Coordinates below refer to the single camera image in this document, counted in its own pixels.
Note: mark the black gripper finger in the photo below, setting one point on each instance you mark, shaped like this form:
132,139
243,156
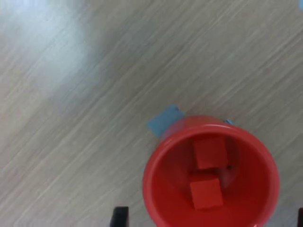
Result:
300,218
120,217

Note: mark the red cube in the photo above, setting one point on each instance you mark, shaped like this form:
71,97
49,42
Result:
206,194
210,152

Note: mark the red plastic bin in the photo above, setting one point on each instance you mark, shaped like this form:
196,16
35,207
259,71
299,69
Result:
165,189

